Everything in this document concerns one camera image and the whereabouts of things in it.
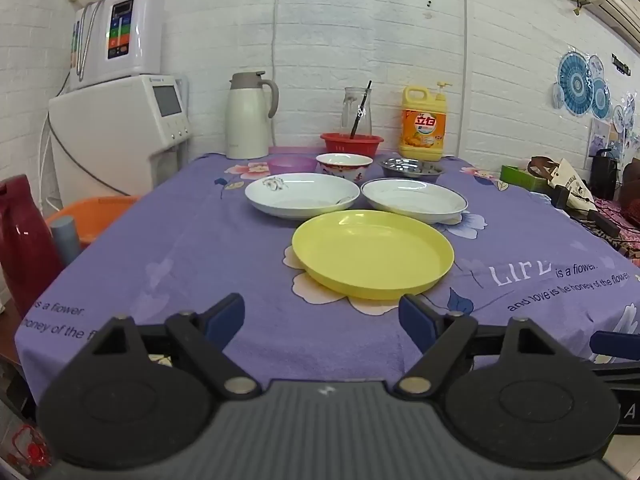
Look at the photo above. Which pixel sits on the black speaker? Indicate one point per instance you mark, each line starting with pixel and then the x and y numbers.
pixel 605 175

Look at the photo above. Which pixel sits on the yellow plastic plate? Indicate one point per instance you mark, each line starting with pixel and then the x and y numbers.
pixel 370 255

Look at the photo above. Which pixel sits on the beige tote bag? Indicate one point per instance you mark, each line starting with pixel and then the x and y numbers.
pixel 570 180

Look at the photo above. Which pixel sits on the stainless steel bowl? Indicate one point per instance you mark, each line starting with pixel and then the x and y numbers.
pixel 410 167

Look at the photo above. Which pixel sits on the orange plastic basin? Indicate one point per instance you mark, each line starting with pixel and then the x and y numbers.
pixel 95 210

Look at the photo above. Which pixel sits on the white air conditioner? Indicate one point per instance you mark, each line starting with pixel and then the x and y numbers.
pixel 620 0

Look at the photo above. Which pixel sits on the grey cylinder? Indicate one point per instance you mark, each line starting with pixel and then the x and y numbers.
pixel 65 240

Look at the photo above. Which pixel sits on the purple floral tablecloth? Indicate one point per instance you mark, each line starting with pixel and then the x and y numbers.
pixel 200 240

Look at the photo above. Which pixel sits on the purple plastic bowl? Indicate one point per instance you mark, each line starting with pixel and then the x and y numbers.
pixel 292 165

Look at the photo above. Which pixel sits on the yellow detergent bottle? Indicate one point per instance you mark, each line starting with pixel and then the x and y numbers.
pixel 422 130

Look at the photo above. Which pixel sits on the black stirrer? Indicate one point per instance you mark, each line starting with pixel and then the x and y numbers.
pixel 361 109

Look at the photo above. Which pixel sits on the white wall water purifier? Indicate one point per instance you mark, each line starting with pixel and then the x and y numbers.
pixel 135 30

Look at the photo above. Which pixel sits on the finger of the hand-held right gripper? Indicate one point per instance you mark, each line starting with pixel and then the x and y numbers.
pixel 615 346

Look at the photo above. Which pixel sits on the white ceramic bowl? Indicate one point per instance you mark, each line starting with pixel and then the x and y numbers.
pixel 345 174

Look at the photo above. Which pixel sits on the glass pitcher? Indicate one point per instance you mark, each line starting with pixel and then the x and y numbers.
pixel 367 120

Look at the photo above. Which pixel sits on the white water dispenser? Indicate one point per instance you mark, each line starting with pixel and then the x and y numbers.
pixel 110 145

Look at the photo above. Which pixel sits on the red thermos flask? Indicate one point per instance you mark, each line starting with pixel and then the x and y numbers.
pixel 25 250

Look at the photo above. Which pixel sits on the red plastic basket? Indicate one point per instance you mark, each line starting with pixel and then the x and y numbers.
pixel 350 147

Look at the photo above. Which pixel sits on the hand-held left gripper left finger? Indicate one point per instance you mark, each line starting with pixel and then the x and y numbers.
pixel 225 317

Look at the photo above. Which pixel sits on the green box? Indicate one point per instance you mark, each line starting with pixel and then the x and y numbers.
pixel 520 177

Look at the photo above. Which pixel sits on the white vertical wall pipe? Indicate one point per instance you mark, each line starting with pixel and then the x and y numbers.
pixel 466 60

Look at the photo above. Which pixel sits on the red knot ornament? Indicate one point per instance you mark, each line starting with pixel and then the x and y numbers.
pixel 35 452

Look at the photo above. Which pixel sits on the white plate with grey pattern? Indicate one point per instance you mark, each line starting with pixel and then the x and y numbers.
pixel 300 192

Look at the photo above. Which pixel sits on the white thermos jug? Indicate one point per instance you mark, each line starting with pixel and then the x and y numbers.
pixel 247 120

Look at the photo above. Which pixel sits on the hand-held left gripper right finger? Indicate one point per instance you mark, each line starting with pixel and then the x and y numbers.
pixel 417 322

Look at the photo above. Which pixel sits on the white plate with blue rim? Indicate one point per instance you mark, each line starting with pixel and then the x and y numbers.
pixel 415 197

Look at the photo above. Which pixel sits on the blue paper fan decorations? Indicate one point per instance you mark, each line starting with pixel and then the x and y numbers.
pixel 575 82

